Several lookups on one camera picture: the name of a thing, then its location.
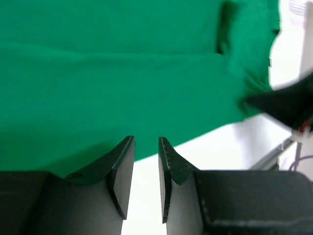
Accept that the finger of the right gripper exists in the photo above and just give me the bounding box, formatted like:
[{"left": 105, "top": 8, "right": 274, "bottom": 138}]
[{"left": 245, "top": 73, "right": 313, "bottom": 131}]

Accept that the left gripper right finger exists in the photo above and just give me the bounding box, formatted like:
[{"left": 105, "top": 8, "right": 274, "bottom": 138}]
[{"left": 158, "top": 137, "right": 313, "bottom": 235}]

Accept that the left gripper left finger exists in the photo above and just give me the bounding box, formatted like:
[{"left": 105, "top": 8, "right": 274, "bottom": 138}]
[{"left": 0, "top": 136, "right": 135, "bottom": 235}]

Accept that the green t shirt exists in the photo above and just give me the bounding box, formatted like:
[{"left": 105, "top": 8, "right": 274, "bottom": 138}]
[{"left": 0, "top": 0, "right": 280, "bottom": 176}]

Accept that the white plastic basket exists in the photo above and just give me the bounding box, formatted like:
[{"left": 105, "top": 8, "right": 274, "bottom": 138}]
[{"left": 279, "top": 0, "right": 312, "bottom": 25}]

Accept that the aluminium frame rail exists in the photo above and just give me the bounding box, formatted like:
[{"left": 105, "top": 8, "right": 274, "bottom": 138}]
[{"left": 250, "top": 138, "right": 295, "bottom": 170}]

